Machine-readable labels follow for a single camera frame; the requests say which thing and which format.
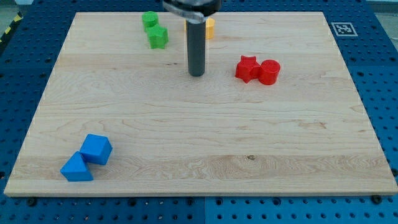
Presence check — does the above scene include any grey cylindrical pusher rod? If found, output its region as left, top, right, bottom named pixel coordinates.
left=186, top=21, right=206, bottom=77

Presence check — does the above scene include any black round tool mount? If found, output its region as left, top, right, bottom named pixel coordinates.
left=162, top=0, right=222, bottom=23

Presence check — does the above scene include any yellow heart block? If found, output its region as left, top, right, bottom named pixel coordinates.
left=184, top=17, right=215, bottom=40

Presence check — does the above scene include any green star block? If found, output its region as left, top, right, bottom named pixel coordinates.
left=147, top=24, right=169, bottom=49

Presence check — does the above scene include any red star block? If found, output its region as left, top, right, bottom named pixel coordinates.
left=235, top=55, right=260, bottom=83

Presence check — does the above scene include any green cylinder block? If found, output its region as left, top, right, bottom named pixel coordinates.
left=141, top=11, right=159, bottom=32

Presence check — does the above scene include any red cylinder block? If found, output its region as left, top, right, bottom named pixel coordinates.
left=258, top=59, right=280, bottom=85

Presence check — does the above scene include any wooden board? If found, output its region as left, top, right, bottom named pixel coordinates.
left=4, top=12, right=397, bottom=197

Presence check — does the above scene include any white fiducial marker tag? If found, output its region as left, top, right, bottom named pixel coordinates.
left=331, top=22, right=358, bottom=37

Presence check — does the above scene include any blue cube block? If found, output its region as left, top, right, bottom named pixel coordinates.
left=80, top=134, right=113, bottom=166

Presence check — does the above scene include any blue triangular prism block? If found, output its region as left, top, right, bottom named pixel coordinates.
left=60, top=151, right=93, bottom=182

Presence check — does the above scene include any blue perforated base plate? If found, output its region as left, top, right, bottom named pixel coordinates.
left=1, top=1, right=397, bottom=223

